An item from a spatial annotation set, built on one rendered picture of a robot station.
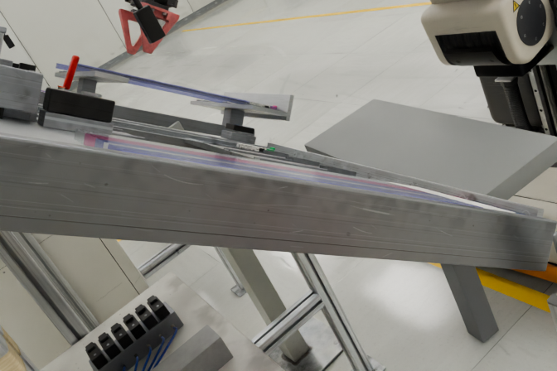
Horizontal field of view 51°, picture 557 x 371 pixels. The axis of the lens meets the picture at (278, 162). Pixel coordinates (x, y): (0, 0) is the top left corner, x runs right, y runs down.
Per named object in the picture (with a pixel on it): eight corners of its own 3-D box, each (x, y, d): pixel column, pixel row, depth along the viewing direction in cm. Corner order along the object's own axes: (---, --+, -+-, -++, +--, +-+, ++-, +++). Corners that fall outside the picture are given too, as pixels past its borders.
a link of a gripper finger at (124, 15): (119, 47, 99) (132, -7, 98) (108, 48, 105) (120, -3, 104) (157, 59, 102) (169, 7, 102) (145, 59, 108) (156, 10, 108)
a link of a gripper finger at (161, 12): (131, 46, 93) (144, -12, 92) (119, 47, 99) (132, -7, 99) (171, 58, 96) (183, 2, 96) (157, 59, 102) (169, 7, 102)
